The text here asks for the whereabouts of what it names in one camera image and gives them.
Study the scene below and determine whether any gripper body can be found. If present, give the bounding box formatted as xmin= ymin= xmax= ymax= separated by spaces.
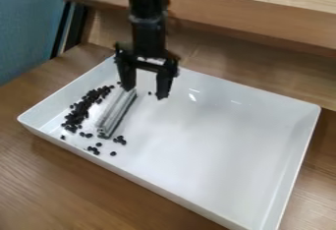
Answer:
xmin=112 ymin=13 xmax=182 ymax=77

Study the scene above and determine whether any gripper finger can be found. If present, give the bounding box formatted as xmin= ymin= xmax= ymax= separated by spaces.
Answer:
xmin=115 ymin=60 xmax=140 ymax=92
xmin=154 ymin=70 xmax=177 ymax=101

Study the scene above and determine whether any pile of black bits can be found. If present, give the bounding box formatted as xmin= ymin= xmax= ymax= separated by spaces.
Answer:
xmin=59 ymin=81 xmax=155 ymax=157

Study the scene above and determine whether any silver metal bar tool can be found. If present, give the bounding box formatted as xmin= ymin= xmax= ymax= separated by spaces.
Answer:
xmin=94 ymin=87 xmax=140 ymax=140

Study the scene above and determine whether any white tray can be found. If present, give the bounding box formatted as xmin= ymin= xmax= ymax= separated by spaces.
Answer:
xmin=17 ymin=55 xmax=323 ymax=230

